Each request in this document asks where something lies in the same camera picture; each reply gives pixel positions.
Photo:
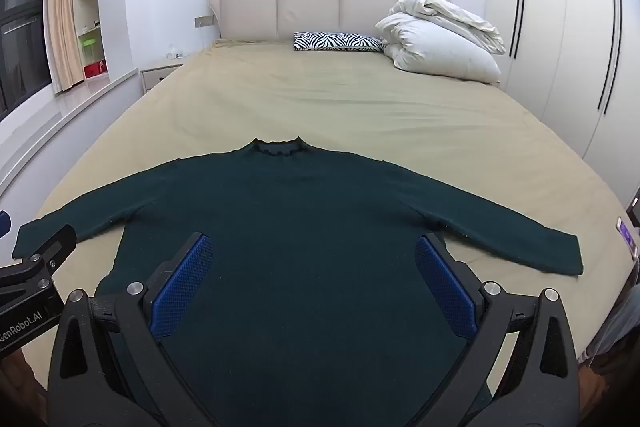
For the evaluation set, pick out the white nightstand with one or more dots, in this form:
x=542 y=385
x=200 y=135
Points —
x=159 y=77

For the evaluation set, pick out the beige padded headboard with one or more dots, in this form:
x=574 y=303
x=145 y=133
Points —
x=310 y=2

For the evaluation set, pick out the white window ledge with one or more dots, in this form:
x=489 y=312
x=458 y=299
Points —
x=65 y=117

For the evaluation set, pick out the white folded duvet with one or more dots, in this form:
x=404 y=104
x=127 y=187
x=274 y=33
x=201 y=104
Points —
x=450 y=14

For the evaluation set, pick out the beige curtain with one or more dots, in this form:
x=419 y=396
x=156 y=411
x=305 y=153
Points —
x=62 y=7

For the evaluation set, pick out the bed with tan sheet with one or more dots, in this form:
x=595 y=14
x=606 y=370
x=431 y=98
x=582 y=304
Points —
x=325 y=92

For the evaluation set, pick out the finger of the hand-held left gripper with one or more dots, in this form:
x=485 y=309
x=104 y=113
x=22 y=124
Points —
x=4 y=222
x=52 y=244

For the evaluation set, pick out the smartphone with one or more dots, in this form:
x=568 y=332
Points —
x=627 y=237

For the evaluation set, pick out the white pillow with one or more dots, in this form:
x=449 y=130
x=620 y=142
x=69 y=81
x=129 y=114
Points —
x=435 y=52

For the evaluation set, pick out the white wardrobe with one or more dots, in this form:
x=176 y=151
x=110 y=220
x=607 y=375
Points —
x=560 y=32

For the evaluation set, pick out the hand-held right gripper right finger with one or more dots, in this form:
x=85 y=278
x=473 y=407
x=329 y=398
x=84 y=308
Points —
x=445 y=287

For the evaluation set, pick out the grey wall switch panel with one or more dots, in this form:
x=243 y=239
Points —
x=203 y=21

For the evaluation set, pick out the red box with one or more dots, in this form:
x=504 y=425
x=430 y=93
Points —
x=94 y=70

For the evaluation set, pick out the green plastic stool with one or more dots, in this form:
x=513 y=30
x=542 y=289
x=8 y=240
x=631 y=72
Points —
x=90 y=47

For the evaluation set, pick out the dark green sweater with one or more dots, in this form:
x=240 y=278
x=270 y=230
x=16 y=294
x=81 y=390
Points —
x=310 y=217

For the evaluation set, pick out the person's leg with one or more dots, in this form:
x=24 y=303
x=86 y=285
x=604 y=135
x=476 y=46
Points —
x=617 y=322

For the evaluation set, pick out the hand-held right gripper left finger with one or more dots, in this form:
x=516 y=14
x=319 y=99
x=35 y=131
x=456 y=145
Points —
x=182 y=287

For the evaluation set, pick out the zebra print pillow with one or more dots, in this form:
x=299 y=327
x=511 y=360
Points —
x=337 y=42

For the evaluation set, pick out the dark window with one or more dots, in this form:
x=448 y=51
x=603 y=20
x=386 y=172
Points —
x=20 y=17

